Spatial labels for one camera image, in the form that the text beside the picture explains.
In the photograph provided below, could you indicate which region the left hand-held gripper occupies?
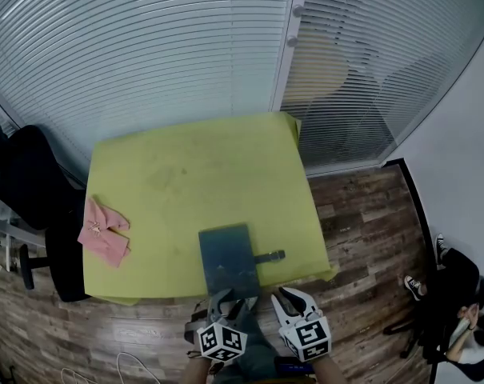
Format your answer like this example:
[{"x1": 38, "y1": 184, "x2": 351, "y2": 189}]
[{"x1": 184, "y1": 288, "x2": 260, "y2": 363}]

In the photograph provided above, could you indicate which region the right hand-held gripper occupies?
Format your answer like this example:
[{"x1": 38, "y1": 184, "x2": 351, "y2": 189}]
[{"x1": 270, "y1": 286, "x2": 333, "y2": 364}]

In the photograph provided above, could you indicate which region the dark strap-closure notebook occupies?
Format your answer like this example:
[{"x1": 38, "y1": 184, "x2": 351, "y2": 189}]
[{"x1": 198, "y1": 222, "x2": 286, "y2": 298}]

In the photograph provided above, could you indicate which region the person's left forearm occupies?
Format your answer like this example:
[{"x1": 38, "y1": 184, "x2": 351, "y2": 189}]
[{"x1": 181, "y1": 354, "x2": 214, "y2": 384}]

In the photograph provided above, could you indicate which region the person's right forearm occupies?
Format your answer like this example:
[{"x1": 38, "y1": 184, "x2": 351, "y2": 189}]
[{"x1": 311, "y1": 356, "x2": 349, "y2": 384}]

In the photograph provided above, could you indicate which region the person's jeans leg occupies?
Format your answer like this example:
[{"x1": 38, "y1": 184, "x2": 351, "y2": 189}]
[{"x1": 225, "y1": 310, "x2": 283, "y2": 384}]

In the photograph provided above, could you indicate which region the occupied black office chair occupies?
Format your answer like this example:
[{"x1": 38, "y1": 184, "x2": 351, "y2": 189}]
[{"x1": 383, "y1": 250, "x2": 484, "y2": 384}]

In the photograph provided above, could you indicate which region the green tablecloth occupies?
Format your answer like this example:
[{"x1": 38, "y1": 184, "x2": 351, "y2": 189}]
[{"x1": 82, "y1": 111, "x2": 338, "y2": 306}]

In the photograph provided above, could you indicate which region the folded pink cloth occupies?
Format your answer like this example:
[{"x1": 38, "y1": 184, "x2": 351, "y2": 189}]
[{"x1": 77, "y1": 197, "x2": 131, "y2": 270}]

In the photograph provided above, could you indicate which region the empty black office chair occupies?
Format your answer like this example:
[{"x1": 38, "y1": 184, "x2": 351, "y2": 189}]
[{"x1": 0, "y1": 123, "x2": 91, "y2": 303}]

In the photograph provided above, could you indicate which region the glass door with blinds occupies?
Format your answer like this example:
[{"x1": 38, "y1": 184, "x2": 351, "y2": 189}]
[{"x1": 271, "y1": 0, "x2": 484, "y2": 175}]

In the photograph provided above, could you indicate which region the wide white window blind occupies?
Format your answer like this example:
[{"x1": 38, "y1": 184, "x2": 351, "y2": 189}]
[{"x1": 0, "y1": 0, "x2": 297, "y2": 183}]

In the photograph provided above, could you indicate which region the white floor cable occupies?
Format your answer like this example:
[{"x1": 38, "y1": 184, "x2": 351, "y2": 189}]
[{"x1": 61, "y1": 351, "x2": 162, "y2": 384}]

